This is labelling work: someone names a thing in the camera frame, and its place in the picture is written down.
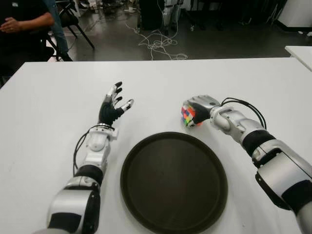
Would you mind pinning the robot right hand black silver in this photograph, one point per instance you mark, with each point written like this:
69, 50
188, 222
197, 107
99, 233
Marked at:
203, 104

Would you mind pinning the robot left hand black silver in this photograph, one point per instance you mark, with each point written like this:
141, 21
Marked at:
108, 113

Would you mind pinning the multicoloured Rubik's cube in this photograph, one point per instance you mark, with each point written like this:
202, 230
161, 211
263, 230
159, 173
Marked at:
187, 114

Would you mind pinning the robot left arm silver black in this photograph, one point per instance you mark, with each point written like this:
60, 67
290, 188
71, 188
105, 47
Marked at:
83, 180

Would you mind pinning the robot right arm silver black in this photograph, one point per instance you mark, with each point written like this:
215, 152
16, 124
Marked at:
268, 156

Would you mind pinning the round dark brown plate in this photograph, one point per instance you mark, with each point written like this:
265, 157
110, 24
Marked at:
174, 185

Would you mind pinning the small white floor object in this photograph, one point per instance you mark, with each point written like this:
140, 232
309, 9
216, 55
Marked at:
192, 28

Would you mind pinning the standing person blue jeans leg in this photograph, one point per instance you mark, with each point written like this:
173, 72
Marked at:
59, 34

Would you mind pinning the background humanoid robot legs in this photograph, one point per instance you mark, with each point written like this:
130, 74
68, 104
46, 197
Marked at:
170, 14

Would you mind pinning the black folding chair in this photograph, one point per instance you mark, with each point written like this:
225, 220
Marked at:
73, 20

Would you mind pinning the white side table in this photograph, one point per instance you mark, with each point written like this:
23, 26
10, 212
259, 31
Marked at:
301, 54

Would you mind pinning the seated person in black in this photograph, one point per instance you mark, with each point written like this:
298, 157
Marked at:
22, 39

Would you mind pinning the white cabinet with black base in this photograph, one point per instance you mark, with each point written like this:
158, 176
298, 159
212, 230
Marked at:
296, 12

